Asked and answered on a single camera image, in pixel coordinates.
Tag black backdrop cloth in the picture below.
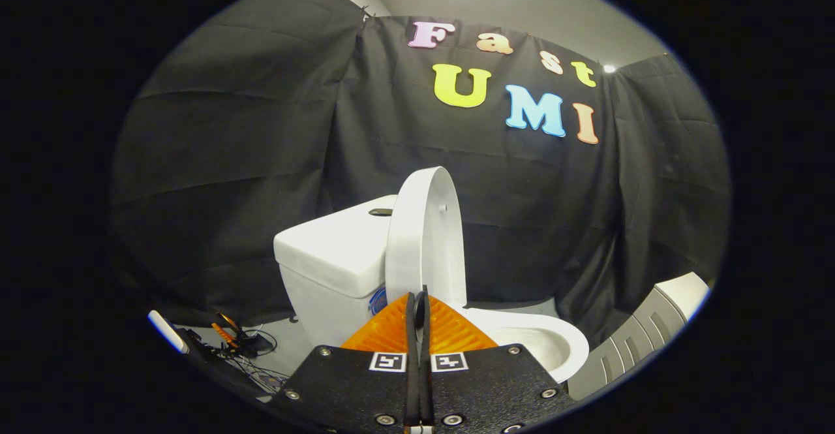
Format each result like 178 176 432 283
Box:
110 0 731 347

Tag white toilet lid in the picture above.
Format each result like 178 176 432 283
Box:
385 166 468 309

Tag white toilet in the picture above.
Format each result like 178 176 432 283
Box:
273 194 590 384

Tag small black box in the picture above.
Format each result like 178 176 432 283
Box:
240 333 277 356

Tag tangle of thin cables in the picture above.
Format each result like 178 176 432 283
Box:
225 349 291 394

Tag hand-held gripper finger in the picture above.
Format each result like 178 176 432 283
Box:
418 285 579 433
269 290 419 433

